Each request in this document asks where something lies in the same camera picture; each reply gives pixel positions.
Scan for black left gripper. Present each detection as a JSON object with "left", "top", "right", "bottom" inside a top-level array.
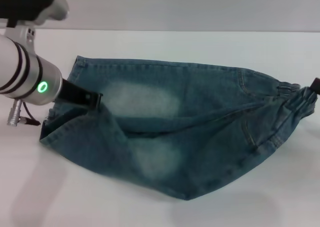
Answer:
[{"left": 53, "top": 78, "right": 104, "bottom": 111}]

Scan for blue denim shorts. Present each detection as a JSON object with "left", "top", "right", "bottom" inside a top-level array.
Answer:
[{"left": 39, "top": 55, "right": 316, "bottom": 202}]

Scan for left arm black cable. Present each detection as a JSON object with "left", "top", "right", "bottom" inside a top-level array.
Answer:
[{"left": 20, "top": 101, "right": 41, "bottom": 127}]

